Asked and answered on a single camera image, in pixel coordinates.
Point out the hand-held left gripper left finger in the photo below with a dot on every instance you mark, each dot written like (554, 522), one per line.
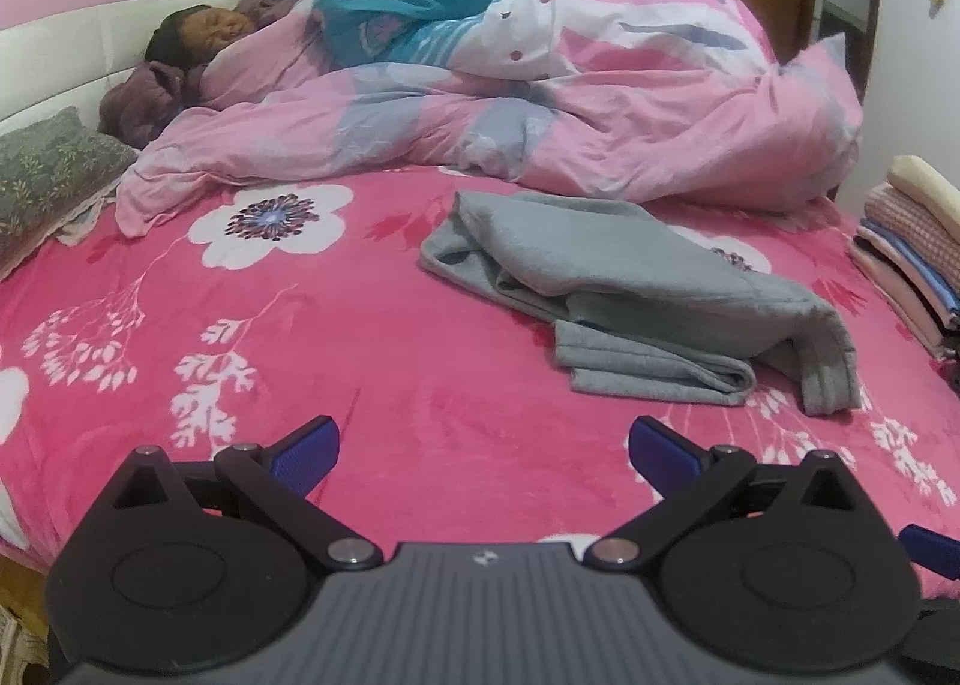
(304, 461)

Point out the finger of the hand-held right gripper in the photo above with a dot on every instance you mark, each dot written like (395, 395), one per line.
(930, 550)

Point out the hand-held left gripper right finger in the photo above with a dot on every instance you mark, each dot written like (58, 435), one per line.
(660, 458)

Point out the grey sweatpants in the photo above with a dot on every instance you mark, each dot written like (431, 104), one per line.
(600, 265)

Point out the stack of folded clothes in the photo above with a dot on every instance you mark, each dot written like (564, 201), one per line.
(907, 242)

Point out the pink floral bed sheet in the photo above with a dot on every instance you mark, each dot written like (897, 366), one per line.
(375, 370)

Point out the lace-trimmed printed cloth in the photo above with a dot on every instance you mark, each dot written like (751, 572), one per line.
(79, 224)

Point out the pink patchwork quilt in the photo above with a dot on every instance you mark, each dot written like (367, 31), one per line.
(637, 108)

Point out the green leaf-print pillow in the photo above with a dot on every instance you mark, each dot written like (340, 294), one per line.
(52, 168)

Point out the teal printed cloth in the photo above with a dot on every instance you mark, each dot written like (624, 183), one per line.
(397, 18)

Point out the pink and white headboard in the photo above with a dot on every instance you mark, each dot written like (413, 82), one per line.
(67, 48)

